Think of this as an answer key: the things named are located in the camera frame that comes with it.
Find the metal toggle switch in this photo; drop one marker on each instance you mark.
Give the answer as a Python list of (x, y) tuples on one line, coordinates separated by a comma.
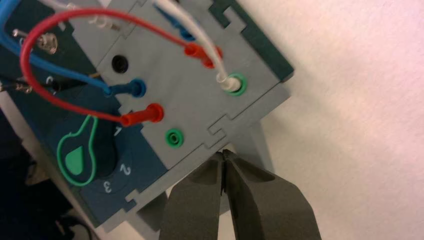
[(48, 43), (18, 88)]

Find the empty green banana socket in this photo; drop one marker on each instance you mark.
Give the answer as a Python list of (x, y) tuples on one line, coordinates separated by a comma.
[(174, 138)]

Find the dark teal grey control box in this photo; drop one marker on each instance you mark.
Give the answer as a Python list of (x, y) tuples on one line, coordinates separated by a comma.
[(185, 99)]

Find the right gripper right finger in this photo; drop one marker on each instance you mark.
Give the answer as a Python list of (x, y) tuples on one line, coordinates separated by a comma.
[(265, 212)]

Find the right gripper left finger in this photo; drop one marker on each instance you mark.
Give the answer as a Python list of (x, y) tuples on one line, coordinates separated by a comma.
[(195, 212)]

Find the empty black banana socket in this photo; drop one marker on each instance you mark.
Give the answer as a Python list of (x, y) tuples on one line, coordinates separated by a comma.
[(120, 64)]

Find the black green rotary knob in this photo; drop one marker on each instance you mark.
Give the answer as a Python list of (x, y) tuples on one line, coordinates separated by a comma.
[(99, 155)]

